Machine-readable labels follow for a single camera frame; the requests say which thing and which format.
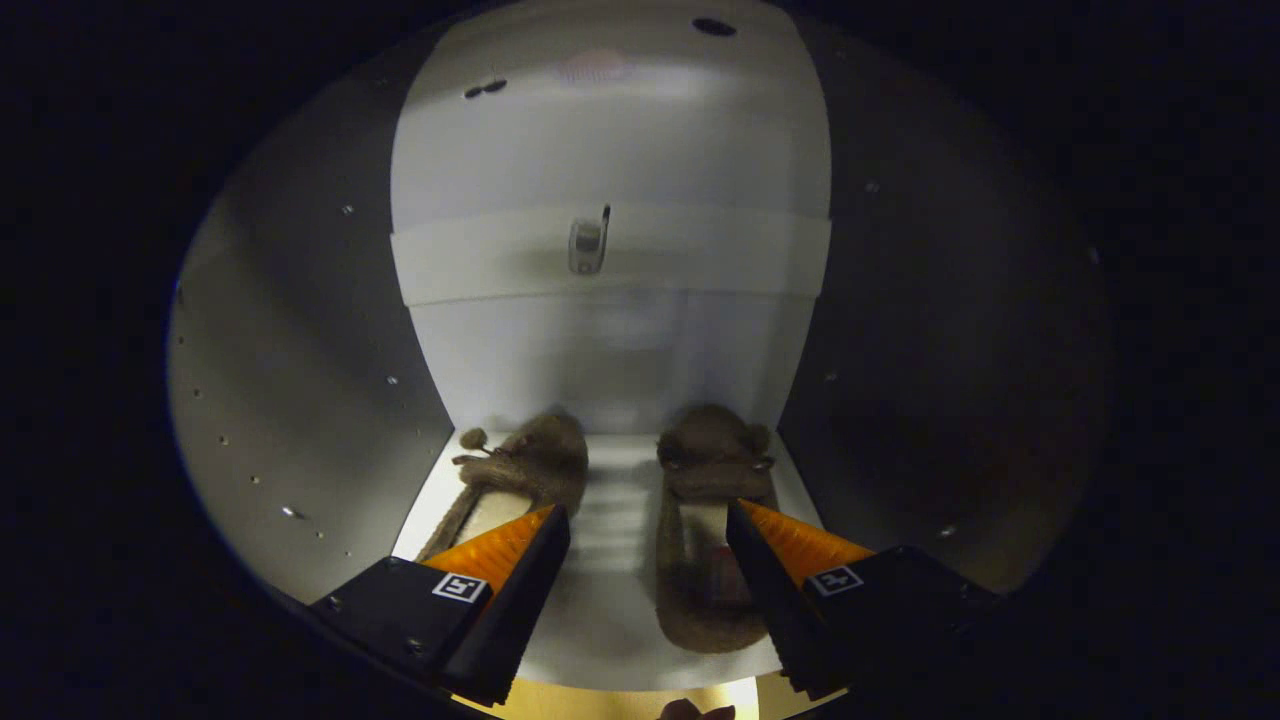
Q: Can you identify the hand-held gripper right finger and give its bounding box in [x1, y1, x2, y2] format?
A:
[725, 499, 1003, 700]

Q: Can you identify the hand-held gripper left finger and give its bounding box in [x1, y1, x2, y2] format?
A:
[310, 503, 573, 708]

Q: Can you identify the dark grey shoe cabinet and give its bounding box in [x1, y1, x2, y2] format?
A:
[168, 0, 1116, 693]

